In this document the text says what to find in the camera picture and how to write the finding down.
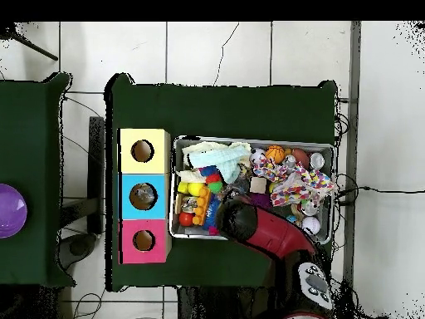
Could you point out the orange and purple toy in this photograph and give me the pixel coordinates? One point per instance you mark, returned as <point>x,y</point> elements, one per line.
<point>201,206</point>

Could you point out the grey round foot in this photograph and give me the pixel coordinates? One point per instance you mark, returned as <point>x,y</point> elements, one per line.
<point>78,247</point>

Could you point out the purple bowl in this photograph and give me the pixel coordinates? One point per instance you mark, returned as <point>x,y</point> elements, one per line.
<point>11,211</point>

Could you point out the shallow mesh bin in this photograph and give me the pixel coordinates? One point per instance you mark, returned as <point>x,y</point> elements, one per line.
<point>186,234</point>

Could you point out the white baseball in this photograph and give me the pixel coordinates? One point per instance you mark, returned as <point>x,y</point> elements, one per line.
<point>311,226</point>

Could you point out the cream knitted cloth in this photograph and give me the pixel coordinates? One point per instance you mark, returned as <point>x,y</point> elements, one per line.
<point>199,146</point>

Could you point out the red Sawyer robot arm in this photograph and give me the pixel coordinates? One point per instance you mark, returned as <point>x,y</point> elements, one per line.
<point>282,236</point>

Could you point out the wooden box with three holes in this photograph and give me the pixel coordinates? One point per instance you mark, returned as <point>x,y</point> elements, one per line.
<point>161,199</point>

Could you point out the brown red ball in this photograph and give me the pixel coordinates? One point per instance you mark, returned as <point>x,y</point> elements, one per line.
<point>300,158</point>

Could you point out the small orange basketball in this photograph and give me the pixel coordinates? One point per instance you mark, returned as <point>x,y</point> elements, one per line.
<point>275,154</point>

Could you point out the dark green side tablecloth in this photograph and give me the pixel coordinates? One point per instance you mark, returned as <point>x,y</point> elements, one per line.
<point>30,133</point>

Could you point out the black tripod leg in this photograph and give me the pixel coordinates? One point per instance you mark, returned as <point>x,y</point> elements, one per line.
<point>33,48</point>

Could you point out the colourful patterned cloth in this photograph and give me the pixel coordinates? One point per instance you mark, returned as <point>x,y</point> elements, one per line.
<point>305,186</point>
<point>269,169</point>

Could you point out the silver can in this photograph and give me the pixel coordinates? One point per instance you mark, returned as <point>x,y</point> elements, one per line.
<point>317,160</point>

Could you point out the plain wooden block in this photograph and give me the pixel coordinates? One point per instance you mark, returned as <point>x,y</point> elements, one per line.
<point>258,184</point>

